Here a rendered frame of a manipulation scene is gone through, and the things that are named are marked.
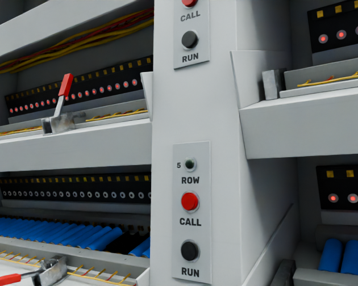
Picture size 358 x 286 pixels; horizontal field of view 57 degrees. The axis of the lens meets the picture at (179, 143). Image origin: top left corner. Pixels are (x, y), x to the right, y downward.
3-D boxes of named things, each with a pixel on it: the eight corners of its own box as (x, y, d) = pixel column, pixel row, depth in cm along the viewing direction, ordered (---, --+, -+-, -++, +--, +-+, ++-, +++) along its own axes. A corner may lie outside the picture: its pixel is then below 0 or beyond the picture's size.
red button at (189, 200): (195, 210, 29) (195, 192, 29) (180, 210, 30) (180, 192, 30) (201, 210, 29) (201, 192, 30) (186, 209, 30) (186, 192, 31)
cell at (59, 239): (88, 234, 56) (57, 253, 51) (80, 233, 57) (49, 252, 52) (85, 223, 56) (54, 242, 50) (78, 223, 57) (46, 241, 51)
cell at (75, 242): (105, 235, 54) (74, 256, 48) (97, 235, 55) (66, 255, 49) (103, 225, 53) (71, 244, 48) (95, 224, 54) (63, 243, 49)
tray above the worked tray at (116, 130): (160, 164, 34) (133, 28, 32) (-79, 176, 67) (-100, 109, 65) (234, 127, 51) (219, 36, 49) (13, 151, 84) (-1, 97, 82)
